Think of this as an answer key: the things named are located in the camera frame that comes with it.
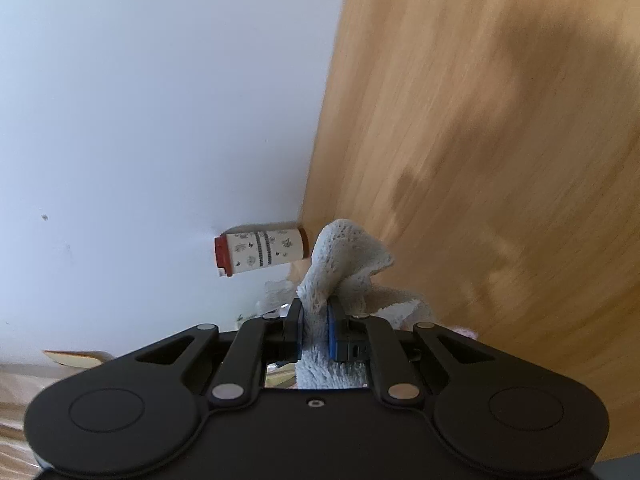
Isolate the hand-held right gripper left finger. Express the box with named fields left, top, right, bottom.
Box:
left=135, top=298, right=305, bottom=407

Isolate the white terry cloth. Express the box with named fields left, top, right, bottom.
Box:
left=255, top=218, right=477, bottom=391

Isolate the yellow flat object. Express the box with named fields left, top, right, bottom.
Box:
left=42, top=349, right=117, bottom=369

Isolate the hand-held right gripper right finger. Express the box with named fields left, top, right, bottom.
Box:
left=327, top=301, right=497, bottom=407

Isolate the patterned tumbler with red lid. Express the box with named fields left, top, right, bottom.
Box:
left=214, top=226, right=310, bottom=279

